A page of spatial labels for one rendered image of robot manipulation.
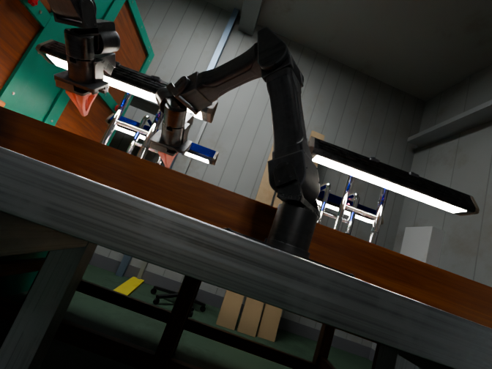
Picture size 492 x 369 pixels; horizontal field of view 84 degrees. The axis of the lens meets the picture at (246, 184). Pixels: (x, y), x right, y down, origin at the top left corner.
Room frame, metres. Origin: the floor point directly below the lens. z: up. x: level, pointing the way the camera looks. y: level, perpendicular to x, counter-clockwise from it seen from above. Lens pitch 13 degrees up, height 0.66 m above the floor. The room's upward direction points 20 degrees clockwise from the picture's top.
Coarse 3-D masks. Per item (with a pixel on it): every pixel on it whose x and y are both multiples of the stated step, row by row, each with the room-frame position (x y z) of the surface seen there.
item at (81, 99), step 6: (60, 84) 0.62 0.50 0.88; (66, 84) 0.62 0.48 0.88; (72, 84) 0.61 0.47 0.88; (72, 90) 0.62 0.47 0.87; (78, 90) 0.63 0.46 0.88; (84, 90) 0.64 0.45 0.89; (78, 96) 0.63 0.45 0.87; (84, 96) 0.63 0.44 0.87; (90, 96) 0.68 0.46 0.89; (96, 96) 0.68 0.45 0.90; (78, 102) 0.65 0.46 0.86; (84, 102) 0.66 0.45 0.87; (90, 102) 0.68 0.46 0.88; (84, 108) 0.68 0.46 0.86; (84, 114) 0.70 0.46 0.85
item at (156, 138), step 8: (168, 128) 0.70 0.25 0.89; (176, 128) 0.69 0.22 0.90; (152, 136) 0.73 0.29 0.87; (160, 136) 0.74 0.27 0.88; (168, 136) 0.70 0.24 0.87; (176, 136) 0.71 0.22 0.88; (160, 144) 0.72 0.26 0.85; (168, 144) 0.72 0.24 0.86; (176, 144) 0.73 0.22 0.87; (184, 144) 0.74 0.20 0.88; (184, 152) 0.73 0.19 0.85
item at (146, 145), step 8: (120, 64) 0.88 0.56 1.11; (160, 80) 0.88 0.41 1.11; (128, 96) 1.03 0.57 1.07; (120, 104) 1.03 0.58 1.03; (120, 112) 1.03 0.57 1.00; (160, 112) 1.03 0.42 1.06; (112, 120) 1.03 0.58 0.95; (120, 120) 1.04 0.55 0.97; (160, 120) 1.04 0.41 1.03; (112, 128) 1.04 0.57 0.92; (136, 128) 1.03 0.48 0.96; (152, 128) 1.03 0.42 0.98; (104, 136) 1.03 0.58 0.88; (144, 144) 1.03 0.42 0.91; (144, 152) 1.04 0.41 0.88
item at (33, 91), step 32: (0, 0) 0.83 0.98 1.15; (96, 0) 1.16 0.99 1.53; (128, 0) 1.33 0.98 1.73; (0, 32) 0.88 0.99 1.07; (32, 32) 0.98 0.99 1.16; (128, 32) 1.49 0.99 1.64; (0, 64) 0.94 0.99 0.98; (32, 64) 1.04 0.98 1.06; (128, 64) 1.65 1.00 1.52; (0, 96) 1.00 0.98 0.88; (32, 96) 1.13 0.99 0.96; (64, 96) 1.28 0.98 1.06; (64, 128) 1.41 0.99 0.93; (96, 128) 1.66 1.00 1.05
